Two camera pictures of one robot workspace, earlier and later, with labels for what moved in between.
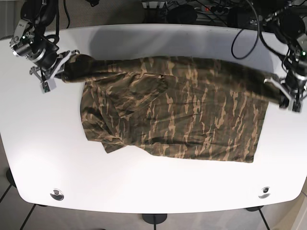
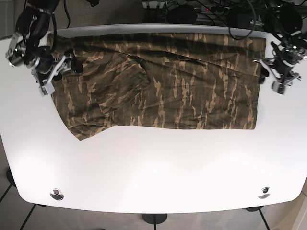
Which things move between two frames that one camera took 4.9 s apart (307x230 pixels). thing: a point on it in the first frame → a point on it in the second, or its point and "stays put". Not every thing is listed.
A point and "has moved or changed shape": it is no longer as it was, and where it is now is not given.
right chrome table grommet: x=265 y=190 stays put
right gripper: x=291 y=98 → x=278 y=69
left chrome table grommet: x=58 y=195 stays put
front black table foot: x=154 y=218 stays put
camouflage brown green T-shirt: x=174 y=107 has moved or changed shape
